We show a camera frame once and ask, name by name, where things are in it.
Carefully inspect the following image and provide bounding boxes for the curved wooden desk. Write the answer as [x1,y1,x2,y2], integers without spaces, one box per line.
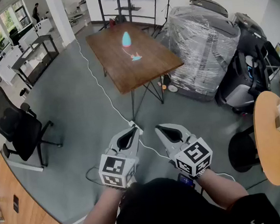
[0,144,67,224]

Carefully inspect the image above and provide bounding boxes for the black metal monitor stand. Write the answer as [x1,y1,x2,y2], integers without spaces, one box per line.
[97,0,165,43]

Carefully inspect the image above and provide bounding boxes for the black office chair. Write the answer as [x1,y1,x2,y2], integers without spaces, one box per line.
[0,80,65,172]

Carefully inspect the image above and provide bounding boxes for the black round table base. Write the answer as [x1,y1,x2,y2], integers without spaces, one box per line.
[226,124,262,174]

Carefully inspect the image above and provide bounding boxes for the plastic-wrapped pallet load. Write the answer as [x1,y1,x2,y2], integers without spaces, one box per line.
[157,0,248,106]

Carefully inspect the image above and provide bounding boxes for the person's left forearm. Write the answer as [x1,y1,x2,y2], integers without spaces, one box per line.
[77,183,127,224]

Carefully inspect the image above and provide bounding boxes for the tripod light stand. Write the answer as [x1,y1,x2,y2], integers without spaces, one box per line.
[148,0,181,38]

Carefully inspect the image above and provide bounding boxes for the black wrapped equipment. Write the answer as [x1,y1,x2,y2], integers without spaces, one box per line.
[231,9,270,51]

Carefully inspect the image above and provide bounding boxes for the black metal desk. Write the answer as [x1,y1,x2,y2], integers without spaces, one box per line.
[8,33,63,91]

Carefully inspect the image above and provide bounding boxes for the person's black shirt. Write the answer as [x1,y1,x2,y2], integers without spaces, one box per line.
[60,166,280,224]

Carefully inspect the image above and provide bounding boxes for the black device blue screen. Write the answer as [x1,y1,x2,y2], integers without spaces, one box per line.
[177,173,195,190]

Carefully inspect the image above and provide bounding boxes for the white cabinet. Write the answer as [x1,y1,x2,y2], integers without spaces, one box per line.
[0,45,27,88]

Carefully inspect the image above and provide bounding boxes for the light blue plastic bottle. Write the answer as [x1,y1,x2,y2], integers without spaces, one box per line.
[121,31,133,48]

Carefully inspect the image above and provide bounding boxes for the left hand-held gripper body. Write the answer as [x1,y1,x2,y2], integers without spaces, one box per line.
[96,143,143,193]

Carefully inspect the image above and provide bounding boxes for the round orange wooden table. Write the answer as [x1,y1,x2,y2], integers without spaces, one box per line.
[250,89,280,188]

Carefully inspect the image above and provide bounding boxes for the black white braided bracelet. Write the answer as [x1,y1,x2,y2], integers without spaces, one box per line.
[193,167,212,180]

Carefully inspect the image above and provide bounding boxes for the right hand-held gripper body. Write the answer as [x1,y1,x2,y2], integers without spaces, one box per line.
[166,131,215,182]

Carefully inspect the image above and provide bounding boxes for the white power strip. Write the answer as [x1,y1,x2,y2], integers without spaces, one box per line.
[127,119,145,137]

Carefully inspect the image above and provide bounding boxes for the person's right forearm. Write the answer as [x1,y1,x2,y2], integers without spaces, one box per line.
[194,165,251,214]

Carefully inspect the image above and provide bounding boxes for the gray black wheeled machine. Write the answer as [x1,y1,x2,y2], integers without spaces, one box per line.
[210,44,280,117]

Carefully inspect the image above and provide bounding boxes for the white reception counter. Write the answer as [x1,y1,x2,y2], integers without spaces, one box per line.
[32,16,55,37]

